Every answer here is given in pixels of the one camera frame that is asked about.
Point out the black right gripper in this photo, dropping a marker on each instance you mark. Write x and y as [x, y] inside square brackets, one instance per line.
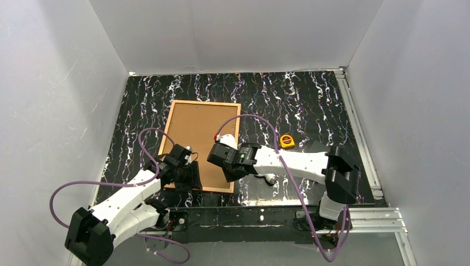
[219, 158]

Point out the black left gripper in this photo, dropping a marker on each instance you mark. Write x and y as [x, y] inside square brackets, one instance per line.
[193, 175]

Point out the wooden picture frame with photo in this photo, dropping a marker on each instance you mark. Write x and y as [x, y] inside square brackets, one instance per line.
[194, 124]

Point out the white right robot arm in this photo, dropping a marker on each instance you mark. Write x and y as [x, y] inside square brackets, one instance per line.
[339, 174]

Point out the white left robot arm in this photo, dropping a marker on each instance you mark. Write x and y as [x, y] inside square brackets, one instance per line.
[94, 233]

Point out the white plastic spray nozzle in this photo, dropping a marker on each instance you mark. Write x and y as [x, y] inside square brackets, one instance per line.
[270, 178]

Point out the yellow tape measure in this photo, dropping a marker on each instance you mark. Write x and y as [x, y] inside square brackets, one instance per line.
[286, 141]

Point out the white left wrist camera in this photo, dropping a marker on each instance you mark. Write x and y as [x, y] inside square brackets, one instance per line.
[187, 155]

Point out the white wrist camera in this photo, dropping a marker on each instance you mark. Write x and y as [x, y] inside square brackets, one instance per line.
[227, 139]
[187, 155]

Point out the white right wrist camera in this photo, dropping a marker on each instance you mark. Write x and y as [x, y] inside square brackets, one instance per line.
[227, 139]

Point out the aluminium rail base frame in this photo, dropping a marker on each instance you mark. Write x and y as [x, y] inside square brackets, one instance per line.
[277, 224]

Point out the aluminium side rail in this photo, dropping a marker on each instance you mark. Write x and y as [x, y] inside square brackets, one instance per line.
[366, 159]

